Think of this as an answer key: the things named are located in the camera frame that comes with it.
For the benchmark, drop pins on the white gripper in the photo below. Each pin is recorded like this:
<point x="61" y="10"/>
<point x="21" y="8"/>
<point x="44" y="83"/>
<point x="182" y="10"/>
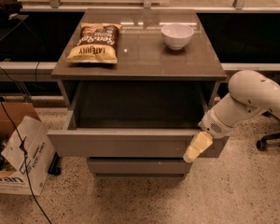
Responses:
<point x="212" y="125"/>

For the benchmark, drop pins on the grey top drawer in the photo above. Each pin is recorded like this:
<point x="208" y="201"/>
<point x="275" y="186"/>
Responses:
<point x="131" y="119"/>

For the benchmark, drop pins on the grey drawer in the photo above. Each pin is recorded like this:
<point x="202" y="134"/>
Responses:
<point x="131" y="119"/>
<point x="138" y="166"/>

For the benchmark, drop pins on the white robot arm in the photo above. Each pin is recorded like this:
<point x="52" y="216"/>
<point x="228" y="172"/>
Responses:
<point x="250" y="94"/>

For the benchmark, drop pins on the grey drawer cabinet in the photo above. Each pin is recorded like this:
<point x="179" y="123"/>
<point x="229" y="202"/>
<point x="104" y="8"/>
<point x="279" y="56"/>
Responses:
<point x="143" y="55"/>

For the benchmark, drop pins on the grey bottom drawer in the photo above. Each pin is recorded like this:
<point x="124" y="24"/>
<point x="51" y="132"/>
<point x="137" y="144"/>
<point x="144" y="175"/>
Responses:
<point x="138" y="166"/>

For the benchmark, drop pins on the black office chair base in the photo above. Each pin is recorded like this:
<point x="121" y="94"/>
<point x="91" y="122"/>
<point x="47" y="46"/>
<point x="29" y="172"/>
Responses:
<point x="262" y="144"/>

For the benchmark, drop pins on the white bowl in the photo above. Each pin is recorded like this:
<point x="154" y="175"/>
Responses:
<point x="176" y="36"/>

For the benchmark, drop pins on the chips bag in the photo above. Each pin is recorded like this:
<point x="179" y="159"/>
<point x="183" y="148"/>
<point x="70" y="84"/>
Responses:
<point x="98" y="43"/>

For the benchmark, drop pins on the black table leg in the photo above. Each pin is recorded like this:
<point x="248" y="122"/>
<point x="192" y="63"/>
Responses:
<point x="54" y="168"/>

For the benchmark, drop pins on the cardboard box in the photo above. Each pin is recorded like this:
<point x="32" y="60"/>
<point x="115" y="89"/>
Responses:
<point x="25" y="147"/>

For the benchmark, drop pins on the black bag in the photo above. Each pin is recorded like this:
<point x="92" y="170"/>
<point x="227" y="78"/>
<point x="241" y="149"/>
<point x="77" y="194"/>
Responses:
<point x="8" y="7"/>

